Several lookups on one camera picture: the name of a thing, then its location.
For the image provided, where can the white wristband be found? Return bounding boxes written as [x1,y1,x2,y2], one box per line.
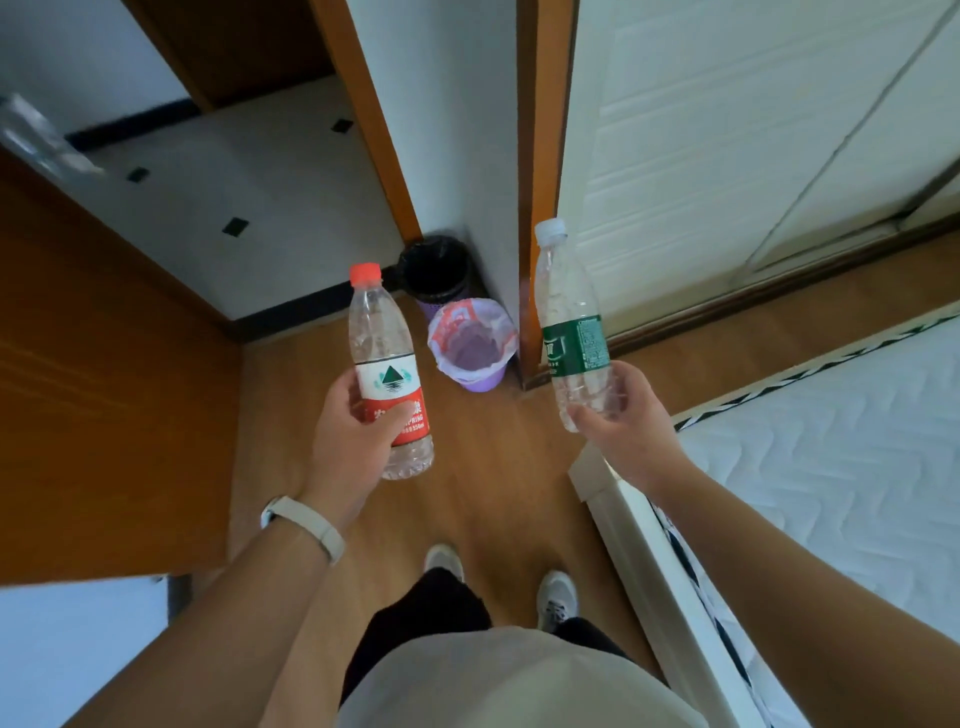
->
[260,495,346,566]

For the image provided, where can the person's right forearm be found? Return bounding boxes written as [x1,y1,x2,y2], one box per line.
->
[649,459,960,728]

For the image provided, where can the person's right hand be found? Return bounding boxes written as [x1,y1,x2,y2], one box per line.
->
[567,360,693,498]

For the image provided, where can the person's right shoe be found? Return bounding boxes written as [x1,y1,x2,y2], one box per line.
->
[535,570,580,633]

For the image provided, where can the person's white shirt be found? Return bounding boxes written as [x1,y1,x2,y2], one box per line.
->
[335,625,710,728]

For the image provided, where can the person's left shoe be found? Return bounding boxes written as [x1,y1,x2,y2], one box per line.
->
[423,544,466,585]

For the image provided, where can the white quilted mattress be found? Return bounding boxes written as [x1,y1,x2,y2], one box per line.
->
[651,300,960,728]

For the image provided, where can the green label water bottle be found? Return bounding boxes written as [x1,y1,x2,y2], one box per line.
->
[533,218,628,434]

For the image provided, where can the purple bin with plastic bag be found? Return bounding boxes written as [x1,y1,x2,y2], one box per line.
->
[427,297,520,394]

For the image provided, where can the person's black trousers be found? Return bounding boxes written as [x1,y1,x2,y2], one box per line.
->
[339,567,669,708]

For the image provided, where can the person's left forearm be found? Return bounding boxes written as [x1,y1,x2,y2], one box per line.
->
[63,501,348,728]

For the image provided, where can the black trash bin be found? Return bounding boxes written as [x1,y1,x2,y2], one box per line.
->
[396,234,474,322]

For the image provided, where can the brown wooden door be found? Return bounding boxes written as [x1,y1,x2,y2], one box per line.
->
[0,147,243,587]

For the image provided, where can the clear plastic bag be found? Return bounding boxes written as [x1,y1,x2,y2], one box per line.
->
[0,93,106,185]

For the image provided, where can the white bed frame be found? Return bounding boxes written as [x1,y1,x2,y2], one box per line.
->
[567,442,766,728]

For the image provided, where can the white wardrobe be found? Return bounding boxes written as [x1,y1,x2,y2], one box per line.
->
[556,0,960,339]

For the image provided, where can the red label water bottle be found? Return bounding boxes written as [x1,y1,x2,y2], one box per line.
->
[347,262,435,482]

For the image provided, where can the person's shoe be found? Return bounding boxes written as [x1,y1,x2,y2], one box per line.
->
[535,570,580,633]
[423,544,466,585]

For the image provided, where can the person's left hand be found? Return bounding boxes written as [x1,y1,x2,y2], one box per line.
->
[298,366,418,528]

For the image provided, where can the brown wooden door frame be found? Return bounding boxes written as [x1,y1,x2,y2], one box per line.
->
[516,0,580,391]

